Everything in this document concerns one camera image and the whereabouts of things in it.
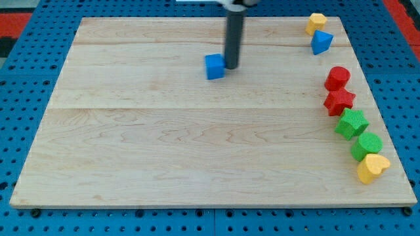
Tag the blue triangle block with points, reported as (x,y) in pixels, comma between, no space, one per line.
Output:
(321,42)

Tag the blue cube block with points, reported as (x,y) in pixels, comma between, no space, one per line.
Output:
(214,66)

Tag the light wooden board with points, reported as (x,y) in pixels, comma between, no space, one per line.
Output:
(133,122)

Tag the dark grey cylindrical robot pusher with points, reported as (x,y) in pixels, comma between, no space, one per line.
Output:
(236,11)

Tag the red star block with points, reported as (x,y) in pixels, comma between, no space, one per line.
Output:
(338,100)

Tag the red cylinder block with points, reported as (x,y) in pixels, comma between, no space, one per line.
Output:
(337,78)

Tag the green star block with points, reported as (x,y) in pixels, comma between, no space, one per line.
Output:
(351,123)

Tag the yellow hexagon block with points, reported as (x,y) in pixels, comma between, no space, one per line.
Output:
(316,21)

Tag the green cylinder block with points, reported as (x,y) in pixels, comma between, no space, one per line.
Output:
(366,143)

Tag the yellow heart block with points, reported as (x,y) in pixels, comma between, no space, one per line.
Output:
(372,167)

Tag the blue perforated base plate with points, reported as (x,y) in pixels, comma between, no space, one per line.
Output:
(32,67)

